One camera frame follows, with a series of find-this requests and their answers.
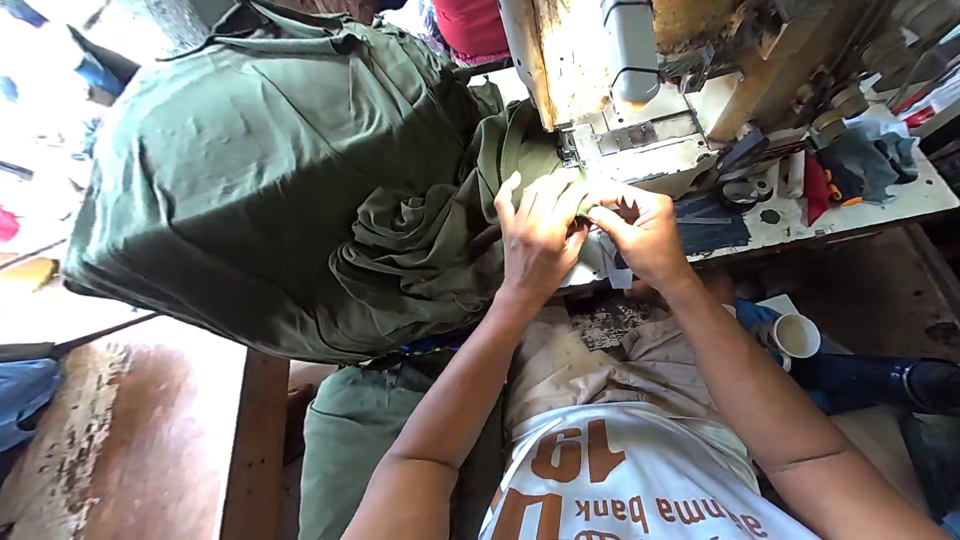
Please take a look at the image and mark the person's right hand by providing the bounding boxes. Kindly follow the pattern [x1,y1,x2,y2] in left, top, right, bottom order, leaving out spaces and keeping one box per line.
[588,180,699,297]

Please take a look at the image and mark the person's left hand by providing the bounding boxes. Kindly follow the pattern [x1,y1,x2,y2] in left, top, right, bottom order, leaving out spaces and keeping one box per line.
[495,168,591,307]

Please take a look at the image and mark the olive green garment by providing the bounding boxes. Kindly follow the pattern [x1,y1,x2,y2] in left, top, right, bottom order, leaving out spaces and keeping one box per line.
[328,99,601,339]

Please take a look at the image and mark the person's right forearm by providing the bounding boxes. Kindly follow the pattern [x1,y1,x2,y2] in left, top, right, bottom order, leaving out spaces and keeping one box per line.
[660,268,946,540]

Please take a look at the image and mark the person's left forearm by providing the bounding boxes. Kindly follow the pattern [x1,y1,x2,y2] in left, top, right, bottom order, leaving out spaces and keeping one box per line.
[341,286,547,540]

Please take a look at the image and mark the white paper scrap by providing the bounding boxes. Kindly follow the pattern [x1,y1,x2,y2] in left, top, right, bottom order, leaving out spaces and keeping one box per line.
[589,229,634,291]

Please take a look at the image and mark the dark flat fabric piece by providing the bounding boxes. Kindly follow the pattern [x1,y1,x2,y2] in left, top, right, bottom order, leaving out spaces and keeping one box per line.
[675,195,752,258]

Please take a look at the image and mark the round black metal part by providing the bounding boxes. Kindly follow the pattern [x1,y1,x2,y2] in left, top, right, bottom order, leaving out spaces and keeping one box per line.
[720,175,774,212]

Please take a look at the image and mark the sewing machine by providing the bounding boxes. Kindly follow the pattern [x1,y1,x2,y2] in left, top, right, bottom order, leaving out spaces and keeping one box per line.
[498,0,751,198]

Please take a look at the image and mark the person's legs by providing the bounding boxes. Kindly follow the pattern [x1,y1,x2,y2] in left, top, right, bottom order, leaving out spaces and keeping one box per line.
[504,296,740,445]

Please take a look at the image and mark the red cloth scrap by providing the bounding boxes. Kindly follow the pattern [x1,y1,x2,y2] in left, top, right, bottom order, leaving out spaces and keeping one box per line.
[802,150,834,228]

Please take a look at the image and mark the red cloth bundle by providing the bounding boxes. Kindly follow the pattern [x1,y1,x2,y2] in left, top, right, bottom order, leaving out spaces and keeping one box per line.
[432,0,512,67]

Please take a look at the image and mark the white cup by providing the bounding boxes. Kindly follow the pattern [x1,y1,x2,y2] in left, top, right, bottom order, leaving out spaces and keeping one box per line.
[770,312,822,361]

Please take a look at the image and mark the grey-blue cloth scrap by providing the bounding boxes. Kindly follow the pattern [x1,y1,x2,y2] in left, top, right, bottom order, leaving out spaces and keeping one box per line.
[816,123,921,205]

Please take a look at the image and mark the person's body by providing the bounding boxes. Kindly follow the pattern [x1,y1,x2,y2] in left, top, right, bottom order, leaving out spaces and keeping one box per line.
[478,401,825,540]

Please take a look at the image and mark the large green cloth bundle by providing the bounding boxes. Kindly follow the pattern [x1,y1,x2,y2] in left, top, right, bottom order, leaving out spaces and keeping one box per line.
[61,0,500,366]

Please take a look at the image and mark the green folded cloth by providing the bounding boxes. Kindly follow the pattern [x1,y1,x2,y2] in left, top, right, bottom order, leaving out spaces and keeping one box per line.
[298,360,508,540]

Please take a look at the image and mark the worn wooden bench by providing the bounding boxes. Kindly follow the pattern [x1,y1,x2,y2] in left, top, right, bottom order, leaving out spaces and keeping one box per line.
[0,313,292,540]

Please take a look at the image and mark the yellow object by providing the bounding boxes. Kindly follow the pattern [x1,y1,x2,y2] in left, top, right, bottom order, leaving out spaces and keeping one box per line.
[0,257,60,293]

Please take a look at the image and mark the light blue cloth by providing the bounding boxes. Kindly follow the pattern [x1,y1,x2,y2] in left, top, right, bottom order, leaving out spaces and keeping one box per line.
[0,357,63,453]

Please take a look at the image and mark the orange-handled scissors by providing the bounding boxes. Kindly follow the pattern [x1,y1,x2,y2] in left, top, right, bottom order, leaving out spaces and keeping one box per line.
[824,168,865,208]

